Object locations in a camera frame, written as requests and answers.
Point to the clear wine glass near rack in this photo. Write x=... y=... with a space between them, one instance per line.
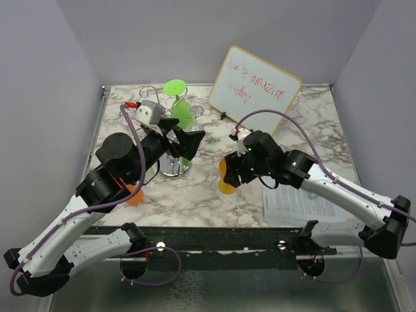
x=151 y=174

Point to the black front mounting rail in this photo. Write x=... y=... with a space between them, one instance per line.
x=224 y=248

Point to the green wine glass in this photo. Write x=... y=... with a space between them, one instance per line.
x=180 y=109

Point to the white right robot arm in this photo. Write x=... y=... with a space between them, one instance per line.
x=383 y=221

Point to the printed paper sheets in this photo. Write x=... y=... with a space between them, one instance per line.
x=288 y=206

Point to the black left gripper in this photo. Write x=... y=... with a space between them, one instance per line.
x=189 y=140

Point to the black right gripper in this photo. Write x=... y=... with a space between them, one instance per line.
x=234 y=166

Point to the aluminium table edge rail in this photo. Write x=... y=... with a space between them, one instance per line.
x=195 y=201

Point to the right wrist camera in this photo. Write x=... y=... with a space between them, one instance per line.
x=238 y=136

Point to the yellow framed whiteboard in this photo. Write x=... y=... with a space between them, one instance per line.
x=247 y=83

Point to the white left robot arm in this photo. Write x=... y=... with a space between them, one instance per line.
x=46 y=264

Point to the chrome wine glass rack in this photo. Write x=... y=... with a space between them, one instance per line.
x=194 y=126

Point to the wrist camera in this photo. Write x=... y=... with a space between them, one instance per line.
x=148 y=114
x=238 y=136

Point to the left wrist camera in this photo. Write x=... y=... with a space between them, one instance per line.
x=148 y=114

